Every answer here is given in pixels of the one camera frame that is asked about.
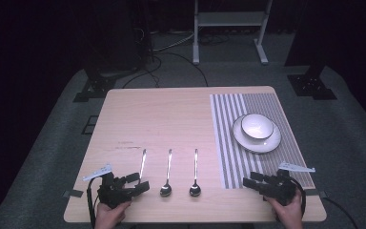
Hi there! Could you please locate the white bowl with dark rim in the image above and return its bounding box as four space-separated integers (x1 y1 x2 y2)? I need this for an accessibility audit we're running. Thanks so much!
240 113 275 140

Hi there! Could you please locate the black tape strip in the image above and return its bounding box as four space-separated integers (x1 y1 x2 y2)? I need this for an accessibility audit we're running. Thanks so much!
304 188 329 198
62 189 85 198

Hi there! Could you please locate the person's right hand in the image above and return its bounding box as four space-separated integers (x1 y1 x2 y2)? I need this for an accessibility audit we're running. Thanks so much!
263 190 304 229

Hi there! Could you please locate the white metal stand frame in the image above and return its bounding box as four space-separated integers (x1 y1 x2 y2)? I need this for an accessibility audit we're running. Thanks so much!
192 0 274 66

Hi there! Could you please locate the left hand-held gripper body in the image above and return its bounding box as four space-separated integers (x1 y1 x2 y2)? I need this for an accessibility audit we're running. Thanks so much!
82 163 134 210

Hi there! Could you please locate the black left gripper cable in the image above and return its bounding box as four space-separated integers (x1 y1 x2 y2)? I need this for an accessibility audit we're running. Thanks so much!
86 176 102 229

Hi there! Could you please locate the silver metal spoon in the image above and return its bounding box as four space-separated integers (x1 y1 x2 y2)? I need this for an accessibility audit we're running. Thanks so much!
189 148 202 198
159 148 173 198

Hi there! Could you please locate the black stand base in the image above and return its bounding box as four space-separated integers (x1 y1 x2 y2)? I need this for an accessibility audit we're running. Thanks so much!
72 67 141 104
286 59 338 101

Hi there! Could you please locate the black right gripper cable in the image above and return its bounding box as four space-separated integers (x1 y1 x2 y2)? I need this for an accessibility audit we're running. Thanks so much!
289 177 307 221

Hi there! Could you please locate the silver knife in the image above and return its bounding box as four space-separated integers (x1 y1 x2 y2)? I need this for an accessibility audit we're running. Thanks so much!
138 148 148 181

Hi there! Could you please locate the white plate with dark rim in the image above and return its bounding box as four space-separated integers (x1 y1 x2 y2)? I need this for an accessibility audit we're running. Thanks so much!
232 114 283 155

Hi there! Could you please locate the grey striped placemat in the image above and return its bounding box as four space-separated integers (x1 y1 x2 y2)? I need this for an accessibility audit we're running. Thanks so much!
209 93 316 191

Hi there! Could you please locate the person's left hand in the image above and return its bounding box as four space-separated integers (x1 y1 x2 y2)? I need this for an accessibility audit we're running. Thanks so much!
93 200 132 229

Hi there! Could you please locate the black floor cable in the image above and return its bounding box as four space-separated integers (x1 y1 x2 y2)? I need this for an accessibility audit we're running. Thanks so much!
121 52 210 89
321 197 360 229

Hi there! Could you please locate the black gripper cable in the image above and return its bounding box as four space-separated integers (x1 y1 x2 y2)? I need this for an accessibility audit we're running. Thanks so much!
86 176 102 229
289 177 307 221

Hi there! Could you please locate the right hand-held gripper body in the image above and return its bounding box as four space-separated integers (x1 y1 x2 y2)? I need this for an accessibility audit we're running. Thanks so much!
255 162 316 206

